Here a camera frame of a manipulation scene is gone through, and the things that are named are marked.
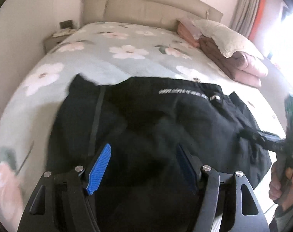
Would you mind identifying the right hand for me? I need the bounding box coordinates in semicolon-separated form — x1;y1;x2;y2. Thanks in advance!
268;164;293;212

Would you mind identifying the pink folded quilt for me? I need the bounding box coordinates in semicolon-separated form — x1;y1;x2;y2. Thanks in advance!
177;19;268;88

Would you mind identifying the beige padded headboard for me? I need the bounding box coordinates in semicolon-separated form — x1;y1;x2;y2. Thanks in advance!
82;0;223;31

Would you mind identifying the bedside table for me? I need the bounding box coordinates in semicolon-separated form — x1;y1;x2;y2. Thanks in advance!
43;20;77;54

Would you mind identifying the grey curtain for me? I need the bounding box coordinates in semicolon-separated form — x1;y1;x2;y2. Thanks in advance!
230;0;266;40

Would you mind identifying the black jacket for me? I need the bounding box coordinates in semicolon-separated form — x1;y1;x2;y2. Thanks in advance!
46;75;271;231

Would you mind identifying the floral bedspread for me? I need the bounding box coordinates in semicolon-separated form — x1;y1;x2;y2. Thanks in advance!
0;23;285;231

